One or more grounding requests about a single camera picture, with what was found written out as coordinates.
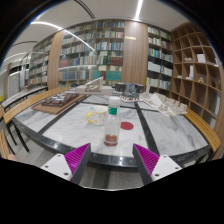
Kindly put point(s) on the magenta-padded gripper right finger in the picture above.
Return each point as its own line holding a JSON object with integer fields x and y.
{"x": 148, "y": 159}

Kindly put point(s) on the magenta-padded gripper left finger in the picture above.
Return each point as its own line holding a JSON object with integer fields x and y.
{"x": 77, "y": 159}

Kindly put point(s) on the clear plastic bottle green label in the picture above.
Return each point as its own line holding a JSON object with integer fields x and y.
{"x": 112, "y": 126}

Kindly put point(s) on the pale blue spoon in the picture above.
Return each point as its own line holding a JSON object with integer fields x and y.
{"x": 92, "y": 108}

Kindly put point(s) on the large white city model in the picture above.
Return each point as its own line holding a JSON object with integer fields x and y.
{"x": 163, "y": 103}

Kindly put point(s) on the brown architectural model wooden board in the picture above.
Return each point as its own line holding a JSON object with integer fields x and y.
{"x": 59, "y": 101}

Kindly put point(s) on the curved wooden slat bench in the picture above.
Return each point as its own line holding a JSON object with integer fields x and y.
{"x": 26, "y": 103}
{"x": 203, "y": 128}

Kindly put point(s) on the small red white model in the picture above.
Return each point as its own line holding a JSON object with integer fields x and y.
{"x": 128, "y": 99}

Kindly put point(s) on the white ramp architectural model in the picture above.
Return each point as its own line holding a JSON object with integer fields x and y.
{"x": 94, "y": 88}

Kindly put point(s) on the dark grey building model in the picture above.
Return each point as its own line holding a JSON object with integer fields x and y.
{"x": 128, "y": 88}

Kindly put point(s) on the wooden chair black legs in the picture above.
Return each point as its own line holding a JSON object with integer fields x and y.
{"x": 8, "y": 125}

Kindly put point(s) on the open wooden grid shelf unit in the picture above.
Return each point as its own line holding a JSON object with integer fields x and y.
{"x": 196, "y": 80}

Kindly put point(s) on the narrow book-filled shelf unit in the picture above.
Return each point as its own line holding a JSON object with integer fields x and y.
{"x": 160, "y": 63}

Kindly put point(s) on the curved book-filled shelf unit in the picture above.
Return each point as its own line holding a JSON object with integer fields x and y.
{"x": 38, "y": 66}

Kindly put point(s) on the wide book-filled shelf unit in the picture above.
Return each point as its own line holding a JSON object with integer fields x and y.
{"x": 93, "y": 53}

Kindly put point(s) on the curved ceiling light strip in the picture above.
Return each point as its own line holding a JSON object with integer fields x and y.
{"x": 66, "y": 32}

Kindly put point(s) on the straight ceiling light strip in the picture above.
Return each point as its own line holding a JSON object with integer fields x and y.
{"x": 139, "y": 9}

